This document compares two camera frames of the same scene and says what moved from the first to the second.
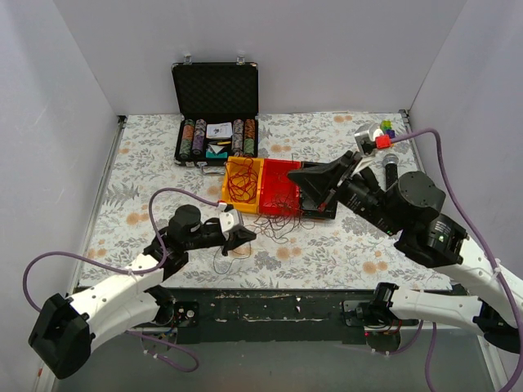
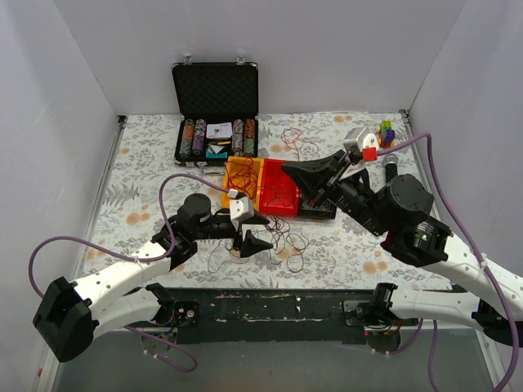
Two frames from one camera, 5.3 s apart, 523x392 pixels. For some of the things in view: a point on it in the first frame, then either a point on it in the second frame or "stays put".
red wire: (243, 180) stays put
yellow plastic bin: (242, 184) stays put
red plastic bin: (279, 193) stays put
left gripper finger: (238, 236) → (251, 245)
